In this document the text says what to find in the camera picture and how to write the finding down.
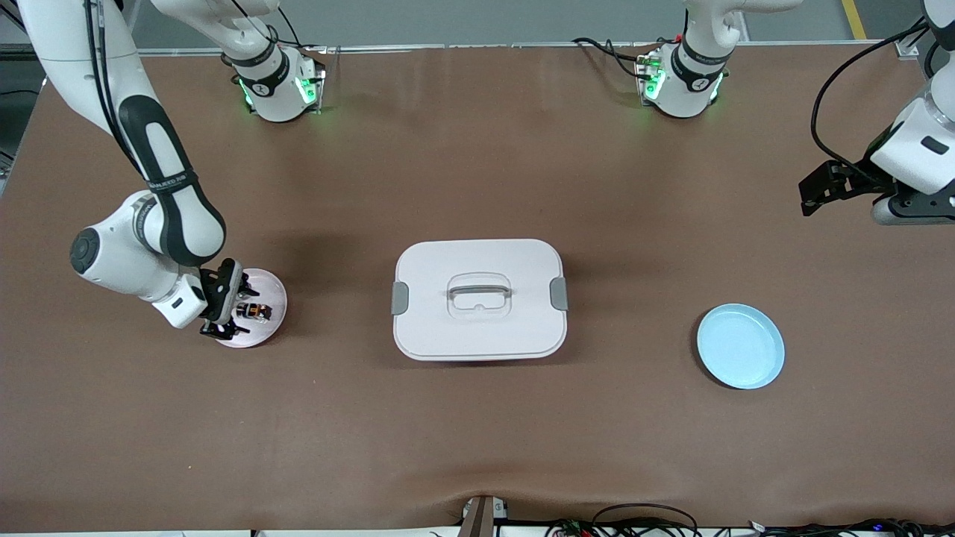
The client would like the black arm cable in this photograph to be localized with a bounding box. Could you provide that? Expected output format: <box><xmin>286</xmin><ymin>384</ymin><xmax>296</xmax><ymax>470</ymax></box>
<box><xmin>84</xmin><ymin>0</ymin><xmax>144</xmax><ymax>180</ymax></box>
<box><xmin>811</xmin><ymin>19</ymin><xmax>931</xmax><ymax>181</ymax></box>

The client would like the black base cable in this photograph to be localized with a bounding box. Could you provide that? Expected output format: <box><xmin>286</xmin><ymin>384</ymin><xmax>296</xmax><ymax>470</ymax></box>
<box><xmin>257</xmin><ymin>6</ymin><xmax>308</xmax><ymax>50</ymax></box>
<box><xmin>571</xmin><ymin>36</ymin><xmax>657</xmax><ymax>81</ymax></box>

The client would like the brown table cover sheet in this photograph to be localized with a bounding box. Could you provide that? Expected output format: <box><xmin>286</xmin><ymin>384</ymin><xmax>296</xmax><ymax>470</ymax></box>
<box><xmin>0</xmin><ymin>43</ymin><xmax>955</xmax><ymax>532</ymax></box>

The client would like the white lidded storage box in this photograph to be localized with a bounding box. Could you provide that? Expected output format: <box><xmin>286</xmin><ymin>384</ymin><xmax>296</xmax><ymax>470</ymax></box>
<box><xmin>391</xmin><ymin>239</ymin><xmax>569</xmax><ymax>362</ymax></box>

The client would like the flat black cable bundle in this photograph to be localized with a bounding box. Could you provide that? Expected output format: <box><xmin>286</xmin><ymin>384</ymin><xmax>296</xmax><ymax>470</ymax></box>
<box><xmin>746</xmin><ymin>518</ymin><xmax>955</xmax><ymax>537</ymax></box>

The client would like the white table edge rail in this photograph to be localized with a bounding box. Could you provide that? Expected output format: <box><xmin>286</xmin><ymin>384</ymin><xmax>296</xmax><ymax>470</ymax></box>
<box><xmin>138</xmin><ymin>41</ymin><xmax>896</xmax><ymax>57</ymax></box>

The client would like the looped black cable bundle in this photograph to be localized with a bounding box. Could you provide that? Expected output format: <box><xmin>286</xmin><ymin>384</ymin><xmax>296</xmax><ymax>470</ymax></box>
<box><xmin>545</xmin><ymin>503</ymin><xmax>702</xmax><ymax>537</ymax></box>

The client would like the black right base cable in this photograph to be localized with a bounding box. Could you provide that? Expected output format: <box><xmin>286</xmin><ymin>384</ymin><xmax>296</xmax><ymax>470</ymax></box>
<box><xmin>257</xmin><ymin>6</ymin><xmax>308</xmax><ymax>50</ymax></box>

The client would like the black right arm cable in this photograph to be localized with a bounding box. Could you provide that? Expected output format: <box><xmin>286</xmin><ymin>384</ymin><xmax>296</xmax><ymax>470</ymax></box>
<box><xmin>84</xmin><ymin>0</ymin><xmax>144</xmax><ymax>180</ymax></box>

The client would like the black left base cable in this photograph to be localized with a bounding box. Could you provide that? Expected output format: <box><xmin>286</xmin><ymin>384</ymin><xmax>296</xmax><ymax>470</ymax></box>
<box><xmin>571</xmin><ymin>36</ymin><xmax>657</xmax><ymax>81</ymax></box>

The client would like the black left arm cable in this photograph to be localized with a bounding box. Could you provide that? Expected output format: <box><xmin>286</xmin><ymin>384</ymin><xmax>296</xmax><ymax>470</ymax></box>
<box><xmin>811</xmin><ymin>19</ymin><xmax>931</xmax><ymax>181</ymax></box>

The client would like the pink round plate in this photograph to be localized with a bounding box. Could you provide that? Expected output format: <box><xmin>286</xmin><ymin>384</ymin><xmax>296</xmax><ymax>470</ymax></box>
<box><xmin>213</xmin><ymin>268</ymin><xmax>289</xmax><ymax>349</ymax></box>

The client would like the light blue round plate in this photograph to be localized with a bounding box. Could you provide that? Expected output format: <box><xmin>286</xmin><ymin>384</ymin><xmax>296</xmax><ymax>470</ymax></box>
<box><xmin>696</xmin><ymin>303</ymin><xmax>786</xmax><ymax>390</ymax></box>

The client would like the yellow floor tape stripe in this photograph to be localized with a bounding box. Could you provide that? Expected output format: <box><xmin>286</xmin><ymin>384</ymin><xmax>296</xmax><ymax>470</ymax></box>
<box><xmin>842</xmin><ymin>0</ymin><xmax>870</xmax><ymax>40</ymax></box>

